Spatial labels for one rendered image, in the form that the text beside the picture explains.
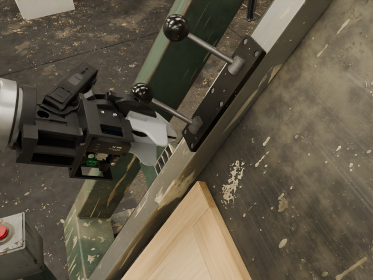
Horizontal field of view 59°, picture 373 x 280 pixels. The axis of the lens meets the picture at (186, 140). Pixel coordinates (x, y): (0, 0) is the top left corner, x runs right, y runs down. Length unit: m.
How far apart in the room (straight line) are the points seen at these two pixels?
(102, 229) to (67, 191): 1.24
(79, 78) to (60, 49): 3.18
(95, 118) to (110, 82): 2.65
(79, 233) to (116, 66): 2.35
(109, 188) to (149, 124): 0.55
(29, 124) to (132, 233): 0.42
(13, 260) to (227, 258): 0.71
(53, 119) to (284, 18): 0.32
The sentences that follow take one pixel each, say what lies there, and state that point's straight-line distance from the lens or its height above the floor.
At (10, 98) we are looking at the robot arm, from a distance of 0.36.
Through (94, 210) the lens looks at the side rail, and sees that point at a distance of 1.04.
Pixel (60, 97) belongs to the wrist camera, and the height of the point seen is 1.54.
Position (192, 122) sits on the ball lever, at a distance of 0.53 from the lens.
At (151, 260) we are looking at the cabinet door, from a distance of 0.70.
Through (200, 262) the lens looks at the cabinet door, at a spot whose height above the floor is 1.24.
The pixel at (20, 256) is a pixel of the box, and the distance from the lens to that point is 1.07.
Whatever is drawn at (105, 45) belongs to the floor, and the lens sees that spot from 3.55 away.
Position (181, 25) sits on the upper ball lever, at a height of 1.56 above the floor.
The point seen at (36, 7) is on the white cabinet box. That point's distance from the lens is 4.28.
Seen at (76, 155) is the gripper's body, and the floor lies 1.51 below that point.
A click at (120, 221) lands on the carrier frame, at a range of 1.15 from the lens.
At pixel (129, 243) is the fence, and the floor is 1.11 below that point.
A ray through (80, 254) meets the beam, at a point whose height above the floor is 0.90.
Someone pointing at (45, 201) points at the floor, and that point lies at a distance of 2.28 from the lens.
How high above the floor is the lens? 1.77
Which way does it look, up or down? 47 degrees down
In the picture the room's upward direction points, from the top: straight up
